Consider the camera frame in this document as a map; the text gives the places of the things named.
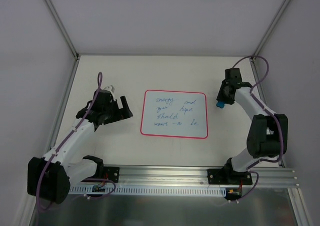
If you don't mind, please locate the aluminium frame post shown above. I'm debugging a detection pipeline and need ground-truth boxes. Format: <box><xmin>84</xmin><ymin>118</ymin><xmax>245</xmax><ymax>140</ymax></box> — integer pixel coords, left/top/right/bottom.
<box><xmin>253</xmin><ymin>0</ymin><xmax>293</xmax><ymax>56</ymax></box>
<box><xmin>43</xmin><ymin>0</ymin><xmax>79</xmax><ymax>60</ymax></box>

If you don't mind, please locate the right aluminium frame post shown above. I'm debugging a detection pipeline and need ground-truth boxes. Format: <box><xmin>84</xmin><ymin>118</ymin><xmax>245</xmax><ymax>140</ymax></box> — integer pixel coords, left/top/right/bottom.
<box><xmin>253</xmin><ymin>0</ymin><xmax>293</xmax><ymax>56</ymax></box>

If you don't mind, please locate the left aluminium frame post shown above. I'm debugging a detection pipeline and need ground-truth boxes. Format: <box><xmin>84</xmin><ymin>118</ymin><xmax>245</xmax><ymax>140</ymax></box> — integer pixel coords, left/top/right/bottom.
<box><xmin>43</xmin><ymin>0</ymin><xmax>79</xmax><ymax>60</ymax></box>

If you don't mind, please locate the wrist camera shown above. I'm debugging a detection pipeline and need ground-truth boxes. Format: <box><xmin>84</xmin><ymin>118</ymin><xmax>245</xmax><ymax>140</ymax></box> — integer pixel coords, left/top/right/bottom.
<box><xmin>225</xmin><ymin>68</ymin><xmax>242</xmax><ymax>82</ymax></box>
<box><xmin>104</xmin><ymin>85</ymin><xmax>115</xmax><ymax>93</ymax></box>

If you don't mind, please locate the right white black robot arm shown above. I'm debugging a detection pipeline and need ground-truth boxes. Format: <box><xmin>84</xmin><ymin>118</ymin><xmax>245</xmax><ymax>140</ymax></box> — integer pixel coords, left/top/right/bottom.
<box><xmin>208</xmin><ymin>68</ymin><xmax>288</xmax><ymax>185</ymax></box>

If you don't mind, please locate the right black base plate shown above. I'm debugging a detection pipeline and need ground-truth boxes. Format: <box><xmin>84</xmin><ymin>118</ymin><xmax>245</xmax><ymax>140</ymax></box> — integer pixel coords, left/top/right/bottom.
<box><xmin>207</xmin><ymin>168</ymin><xmax>253</xmax><ymax>185</ymax></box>

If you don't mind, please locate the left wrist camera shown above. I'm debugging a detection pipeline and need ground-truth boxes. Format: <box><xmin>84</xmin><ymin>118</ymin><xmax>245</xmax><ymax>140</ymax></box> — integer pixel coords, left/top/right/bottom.
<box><xmin>104</xmin><ymin>85</ymin><xmax>115</xmax><ymax>93</ymax></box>

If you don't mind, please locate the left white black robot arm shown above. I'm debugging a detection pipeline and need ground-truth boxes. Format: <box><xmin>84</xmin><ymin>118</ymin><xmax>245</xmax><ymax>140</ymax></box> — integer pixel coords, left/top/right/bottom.
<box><xmin>27</xmin><ymin>90</ymin><xmax>133</xmax><ymax>204</ymax></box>

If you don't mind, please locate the aluminium mounting rail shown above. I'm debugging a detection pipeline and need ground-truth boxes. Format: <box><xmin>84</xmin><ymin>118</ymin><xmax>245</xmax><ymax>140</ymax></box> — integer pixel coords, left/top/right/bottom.
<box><xmin>117</xmin><ymin>165</ymin><xmax>300</xmax><ymax>188</ymax></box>

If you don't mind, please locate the blue whiteboard eraser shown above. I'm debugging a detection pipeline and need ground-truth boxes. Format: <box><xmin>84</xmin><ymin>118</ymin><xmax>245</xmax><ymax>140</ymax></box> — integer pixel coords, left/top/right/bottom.
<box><xmin>216</xmin><ymin>101</ymin><xmax>225</xmax><ymax>109</ymax></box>

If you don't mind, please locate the pink framed whiteboard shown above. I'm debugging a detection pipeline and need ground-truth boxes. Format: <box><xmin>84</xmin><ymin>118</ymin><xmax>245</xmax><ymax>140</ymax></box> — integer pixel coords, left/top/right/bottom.
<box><xmin>140</xmin><ymin>90</ymin><xmax>209</xmax><ymax>139</ymax></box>

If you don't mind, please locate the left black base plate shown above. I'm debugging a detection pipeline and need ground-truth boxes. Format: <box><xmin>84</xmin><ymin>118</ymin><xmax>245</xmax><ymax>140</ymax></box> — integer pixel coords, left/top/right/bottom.
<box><xmin>102</xmin><ymin>166</ymin><xmax>120</xmax><ymax>183</ymax></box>

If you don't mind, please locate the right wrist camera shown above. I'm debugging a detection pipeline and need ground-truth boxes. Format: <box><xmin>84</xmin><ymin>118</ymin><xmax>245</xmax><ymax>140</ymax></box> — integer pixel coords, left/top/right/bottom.
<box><xmin>225</xmin><ymin>68</ymin><xmax>242</xmax><ymax>82</ymax></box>

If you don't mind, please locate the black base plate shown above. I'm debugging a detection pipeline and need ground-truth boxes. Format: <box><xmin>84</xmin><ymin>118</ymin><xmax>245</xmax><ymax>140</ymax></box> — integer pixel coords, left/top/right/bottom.
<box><xmin>207</xmin><ymin>168</ymin><xmax>253</xmax><ymax>185</ymax></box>
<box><xmin>102</xmin><ymin>166</ymin><xmax>120</xmax><ymax>183</ymax></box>

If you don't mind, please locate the white slotted cable duct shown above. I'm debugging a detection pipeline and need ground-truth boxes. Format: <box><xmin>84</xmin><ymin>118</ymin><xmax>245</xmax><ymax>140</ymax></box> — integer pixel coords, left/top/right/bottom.
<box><xmin>69</xmin><ymin>184</ymin><xmax>227</xmax><ymax>197</ymax></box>

